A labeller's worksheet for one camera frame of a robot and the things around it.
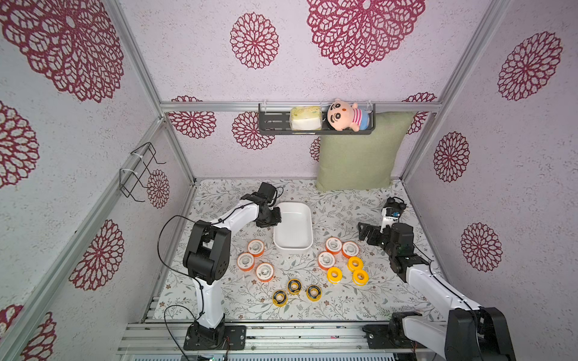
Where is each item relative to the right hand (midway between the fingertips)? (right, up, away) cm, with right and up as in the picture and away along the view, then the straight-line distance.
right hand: (368, 223), depth 87 cm
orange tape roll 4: (-12, -10, +8) cm, 17 cm away
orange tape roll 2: (-48, -16, +3) cm, 51 cm away
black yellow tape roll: (-34, -27, -5) cm, 44 cm away
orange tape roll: (-44, -11, +7) cm, 46 cm away
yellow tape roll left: (-13, -20, 0) cm, 24 cm away
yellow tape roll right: (-3, -21, -1) cm, 21 cm away
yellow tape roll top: (-4, -16, +3) cm, 17 cm away
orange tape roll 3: (-40, -19, +1) cm, 45 cm away
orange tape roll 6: (-16, -16, +4) cm, 22 cm away
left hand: (-35, -1, +9) cm, 37 cm away
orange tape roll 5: (-5, -12, +7) cm, 15 cm away
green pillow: (+1, +26, +14) cm, 30 cm away
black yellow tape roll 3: (-21, -26, -4) cm, 34 cm away
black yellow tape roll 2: (-29, -24, -2) cm, 37 cm away
